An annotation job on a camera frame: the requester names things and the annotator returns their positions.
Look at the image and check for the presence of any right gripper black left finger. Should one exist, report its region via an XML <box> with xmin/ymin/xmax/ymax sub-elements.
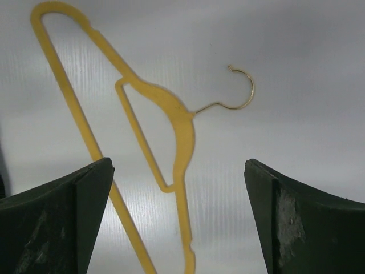
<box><xmin>1</xmin><ymin>158</ymin><xmax>115</xmax><ymax>273</ymax></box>

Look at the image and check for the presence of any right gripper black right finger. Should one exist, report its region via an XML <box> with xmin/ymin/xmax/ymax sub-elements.
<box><xmin>244</xmin><ymin>159</ymin><xmax>364</xmax><ymax>273</ymax></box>

